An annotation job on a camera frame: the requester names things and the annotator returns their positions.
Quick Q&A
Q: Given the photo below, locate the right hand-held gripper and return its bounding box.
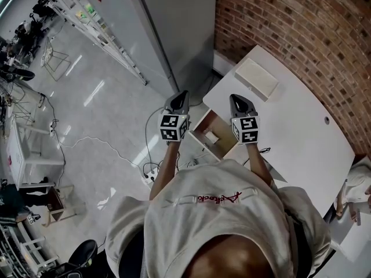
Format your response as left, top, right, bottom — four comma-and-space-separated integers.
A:
228, 93, 260, 146

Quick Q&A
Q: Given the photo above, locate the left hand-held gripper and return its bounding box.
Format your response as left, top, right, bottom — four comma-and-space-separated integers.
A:
158, 90, 192, 141

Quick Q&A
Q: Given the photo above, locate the white drawer with brown inside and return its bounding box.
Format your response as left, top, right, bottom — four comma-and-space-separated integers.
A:
188, 108, 242, 162

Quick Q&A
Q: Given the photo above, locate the small white item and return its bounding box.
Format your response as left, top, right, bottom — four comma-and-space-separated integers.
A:
203, 129, 220, 145

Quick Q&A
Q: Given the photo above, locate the person's right forearm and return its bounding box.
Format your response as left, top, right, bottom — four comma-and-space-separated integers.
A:
245, 143, 275, 188

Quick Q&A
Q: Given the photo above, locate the person's left forearm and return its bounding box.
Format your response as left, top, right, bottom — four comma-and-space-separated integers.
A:
149, 140, 181, 201

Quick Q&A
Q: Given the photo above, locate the white flat box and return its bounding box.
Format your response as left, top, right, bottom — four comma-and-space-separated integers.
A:
234, 58, 280, 102

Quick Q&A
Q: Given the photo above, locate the white curved desk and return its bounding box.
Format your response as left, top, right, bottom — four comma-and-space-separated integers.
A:
202, 45, 357, 222

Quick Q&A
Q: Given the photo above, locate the grey refrigerator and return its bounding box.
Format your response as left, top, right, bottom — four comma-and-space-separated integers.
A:
110, 0, 217, 94

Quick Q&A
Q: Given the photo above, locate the white shelving rack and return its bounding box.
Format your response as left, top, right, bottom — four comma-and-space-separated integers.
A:
31, 0, 149, 87

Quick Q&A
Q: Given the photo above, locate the person's grey t-shirt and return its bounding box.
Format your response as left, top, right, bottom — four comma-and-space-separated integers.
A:
104, 158, 333, 278

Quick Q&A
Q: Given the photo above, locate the cluster of black office chairs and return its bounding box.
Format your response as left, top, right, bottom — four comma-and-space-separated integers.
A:
14, 0, 52, 55

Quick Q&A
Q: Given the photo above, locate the white table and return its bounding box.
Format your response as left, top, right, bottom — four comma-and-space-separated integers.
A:
7, 114, 66, 189

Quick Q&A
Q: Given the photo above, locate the black swivel stool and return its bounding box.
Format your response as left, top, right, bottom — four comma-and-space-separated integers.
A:
69, 239, 98, 269

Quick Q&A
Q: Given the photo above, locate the white metal rack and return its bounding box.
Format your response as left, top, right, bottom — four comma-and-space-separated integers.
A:
0, 221, 59, 278

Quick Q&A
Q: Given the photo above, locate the white floor cable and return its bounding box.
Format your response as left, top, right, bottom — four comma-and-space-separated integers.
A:
59, 136, 146, 169

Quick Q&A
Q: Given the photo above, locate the wire frame stool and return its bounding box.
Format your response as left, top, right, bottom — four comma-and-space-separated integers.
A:
40, 35, 72, 82

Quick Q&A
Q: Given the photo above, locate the wooden frame stool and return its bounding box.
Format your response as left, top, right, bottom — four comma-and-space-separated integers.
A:
42, 185, 86, 229

